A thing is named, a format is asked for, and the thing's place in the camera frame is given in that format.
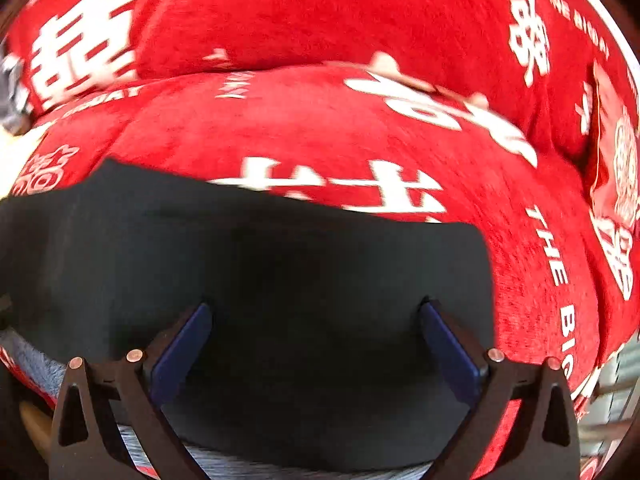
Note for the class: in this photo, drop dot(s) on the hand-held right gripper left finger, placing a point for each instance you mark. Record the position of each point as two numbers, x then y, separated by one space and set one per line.
181 347

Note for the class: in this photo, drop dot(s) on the red printed cushion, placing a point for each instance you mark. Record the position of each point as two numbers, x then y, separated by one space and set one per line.
617 180

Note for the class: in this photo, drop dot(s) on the blue leaf-patterned cloth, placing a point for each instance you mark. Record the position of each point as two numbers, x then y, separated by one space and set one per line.
35 360

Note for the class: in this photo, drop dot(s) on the black pants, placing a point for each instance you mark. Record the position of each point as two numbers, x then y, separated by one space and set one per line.
280 280

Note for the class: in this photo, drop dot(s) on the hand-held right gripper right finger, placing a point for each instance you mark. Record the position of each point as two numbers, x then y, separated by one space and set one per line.
447 347

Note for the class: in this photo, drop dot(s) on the grey crumpled cloth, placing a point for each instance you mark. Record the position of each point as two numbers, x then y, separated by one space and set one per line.
10 87

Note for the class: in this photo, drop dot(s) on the red printed sofa cover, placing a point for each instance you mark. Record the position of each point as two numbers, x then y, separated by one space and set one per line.
350 110

